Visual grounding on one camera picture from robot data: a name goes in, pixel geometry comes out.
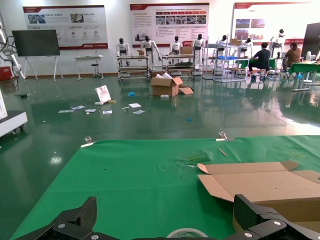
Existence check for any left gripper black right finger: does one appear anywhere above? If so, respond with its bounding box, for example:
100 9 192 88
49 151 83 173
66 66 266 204
224 194 320 240

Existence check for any white machine base on wheels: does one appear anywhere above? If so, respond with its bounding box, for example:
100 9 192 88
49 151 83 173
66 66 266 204
0 89 28 141

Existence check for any green covered work table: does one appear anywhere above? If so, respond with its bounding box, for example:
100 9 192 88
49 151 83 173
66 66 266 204
288 62 320 92

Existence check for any seated person brown shirt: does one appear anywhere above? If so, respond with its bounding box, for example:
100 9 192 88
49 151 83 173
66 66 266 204
282 41 303 73

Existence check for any white red paper bag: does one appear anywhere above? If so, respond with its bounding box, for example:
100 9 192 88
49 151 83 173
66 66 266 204
94 84 112 105

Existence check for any cardboard box with round hole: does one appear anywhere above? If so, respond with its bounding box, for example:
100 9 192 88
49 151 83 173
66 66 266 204
197 160 320 232

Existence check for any green table cloth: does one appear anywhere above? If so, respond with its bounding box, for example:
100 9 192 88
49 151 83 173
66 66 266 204
9 134 320 240

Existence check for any white humanoid robot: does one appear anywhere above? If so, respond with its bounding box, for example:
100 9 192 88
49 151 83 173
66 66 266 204
139 35 162 72
116 37 131 67
241 37 254 58
169 35 183 56
191 33 207 76
216 34 230 57
269 28 287 59

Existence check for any white narrow table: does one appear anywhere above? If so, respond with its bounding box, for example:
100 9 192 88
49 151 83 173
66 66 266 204
74 55 105 81

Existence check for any black screen on stand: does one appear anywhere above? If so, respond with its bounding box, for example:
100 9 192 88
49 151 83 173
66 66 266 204
11 29 65 81

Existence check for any metal roller cart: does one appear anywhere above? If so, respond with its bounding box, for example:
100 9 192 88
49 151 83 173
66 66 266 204
116 54 151 83
161 53 196 77

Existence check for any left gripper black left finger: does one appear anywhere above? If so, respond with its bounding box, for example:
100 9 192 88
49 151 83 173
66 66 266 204
14 196 109 240

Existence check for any wall poster with photo row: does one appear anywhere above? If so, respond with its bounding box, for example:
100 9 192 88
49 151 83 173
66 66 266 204
129 2 210 48

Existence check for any clear tape roll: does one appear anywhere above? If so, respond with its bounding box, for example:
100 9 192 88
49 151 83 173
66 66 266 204
166 227 209 240

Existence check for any seated person black shirt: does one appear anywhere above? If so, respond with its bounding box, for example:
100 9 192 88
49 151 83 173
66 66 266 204
248 42 272 81

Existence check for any grey metal shelf rack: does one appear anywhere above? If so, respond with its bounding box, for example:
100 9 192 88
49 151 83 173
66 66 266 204
202 41 251 83

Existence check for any open cardboard box with papers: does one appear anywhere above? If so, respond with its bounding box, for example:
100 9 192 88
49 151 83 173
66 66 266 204
149 72 195 98

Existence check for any red crate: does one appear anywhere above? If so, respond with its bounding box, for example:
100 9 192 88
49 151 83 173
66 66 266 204
0 66 13 81

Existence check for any wall poster with large photos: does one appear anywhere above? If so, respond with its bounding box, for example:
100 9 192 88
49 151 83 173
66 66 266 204
231 1 312 46

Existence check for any clear plastic wrapper scrap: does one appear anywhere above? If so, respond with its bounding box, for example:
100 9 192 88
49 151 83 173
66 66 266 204
176 153 211 168

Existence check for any large black panel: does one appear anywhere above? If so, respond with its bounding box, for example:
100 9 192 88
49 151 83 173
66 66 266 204
301 22 320 62

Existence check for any black round stool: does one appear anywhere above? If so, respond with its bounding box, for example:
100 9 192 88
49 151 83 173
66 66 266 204
90 63 103 80

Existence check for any silver binder clip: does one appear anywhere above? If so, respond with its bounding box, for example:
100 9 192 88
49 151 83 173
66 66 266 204
80 136 97 148
215 131 236 142

